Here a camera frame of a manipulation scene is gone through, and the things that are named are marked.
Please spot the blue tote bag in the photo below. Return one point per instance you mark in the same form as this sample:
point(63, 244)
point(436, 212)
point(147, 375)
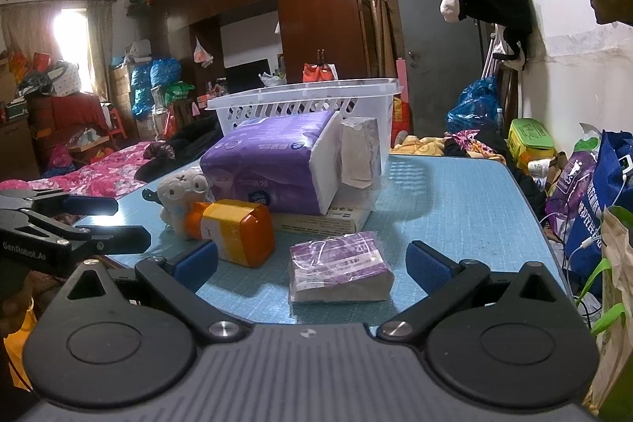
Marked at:
point(606, 204)

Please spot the white orange medicine box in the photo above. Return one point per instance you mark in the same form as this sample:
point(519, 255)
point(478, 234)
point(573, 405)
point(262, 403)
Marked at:
point(321, 220)

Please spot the red cloth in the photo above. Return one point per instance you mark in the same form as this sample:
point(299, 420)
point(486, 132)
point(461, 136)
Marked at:
point(69, 110)

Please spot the red orange bag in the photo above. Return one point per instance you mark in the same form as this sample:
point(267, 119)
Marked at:
point(319, 71)

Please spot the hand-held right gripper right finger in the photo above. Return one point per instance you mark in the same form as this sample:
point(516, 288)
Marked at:
point(426, 265)

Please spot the beige curtain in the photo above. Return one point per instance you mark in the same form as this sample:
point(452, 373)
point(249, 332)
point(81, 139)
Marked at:
point(101, 46)

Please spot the large purple tissue pack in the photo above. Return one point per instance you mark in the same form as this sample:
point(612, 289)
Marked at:
point(267, 160)

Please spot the white hanging plastic bag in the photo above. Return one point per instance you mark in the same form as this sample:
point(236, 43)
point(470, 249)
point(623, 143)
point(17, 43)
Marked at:
point(202, 53)

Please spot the small purple tissue packet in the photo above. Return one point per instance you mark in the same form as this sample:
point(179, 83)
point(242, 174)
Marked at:
point(336, 268)

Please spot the black clothes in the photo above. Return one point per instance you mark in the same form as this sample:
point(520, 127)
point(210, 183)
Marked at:
point(183, 142)

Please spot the blue plastic sacks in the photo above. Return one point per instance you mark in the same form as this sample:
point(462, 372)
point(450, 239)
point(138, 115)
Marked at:
point(153, 78)

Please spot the white plastic basket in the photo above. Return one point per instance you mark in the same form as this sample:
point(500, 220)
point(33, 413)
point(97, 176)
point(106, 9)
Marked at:
point(296, 98)

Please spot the white plush toy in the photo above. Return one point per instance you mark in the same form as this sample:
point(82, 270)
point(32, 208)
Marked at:
point(178, 199)

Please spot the white metal folding rack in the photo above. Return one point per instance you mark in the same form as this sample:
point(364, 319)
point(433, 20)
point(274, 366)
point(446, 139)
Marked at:
point(489, 51)

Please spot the orange bottle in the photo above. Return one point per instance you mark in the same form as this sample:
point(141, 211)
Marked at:
point(237, 234)

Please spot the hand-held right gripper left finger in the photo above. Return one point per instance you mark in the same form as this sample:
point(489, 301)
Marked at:
point(198, 260)

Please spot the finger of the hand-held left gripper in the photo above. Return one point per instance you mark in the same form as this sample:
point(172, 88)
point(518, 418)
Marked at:
point(118, 238)
point(91, 205)

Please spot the green box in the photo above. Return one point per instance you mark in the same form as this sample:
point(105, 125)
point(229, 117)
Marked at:
point(531, 137)

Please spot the red plastic stool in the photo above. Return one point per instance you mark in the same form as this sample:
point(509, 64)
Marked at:
point(116, 123)

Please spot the yellow floral cloth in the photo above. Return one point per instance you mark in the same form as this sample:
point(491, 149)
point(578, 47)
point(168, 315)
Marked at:
point(420, 146)

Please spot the pink floral bedspread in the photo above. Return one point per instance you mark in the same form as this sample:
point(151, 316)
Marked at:
point(99, 175)

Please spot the white tissue pack clear wrap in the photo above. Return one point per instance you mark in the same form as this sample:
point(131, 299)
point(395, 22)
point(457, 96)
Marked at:
point(358, 150)

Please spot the black monitor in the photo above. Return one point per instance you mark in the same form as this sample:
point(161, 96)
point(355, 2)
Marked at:
point(247, 76)

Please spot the grey door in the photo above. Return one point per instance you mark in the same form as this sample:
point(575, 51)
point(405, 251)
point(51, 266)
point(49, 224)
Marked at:
point(435, 36)

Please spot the blue plastic bag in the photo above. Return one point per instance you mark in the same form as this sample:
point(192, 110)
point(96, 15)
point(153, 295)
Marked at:
point(472, 105)

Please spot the purple white bag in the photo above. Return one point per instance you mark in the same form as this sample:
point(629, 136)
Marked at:
point(576, 177)

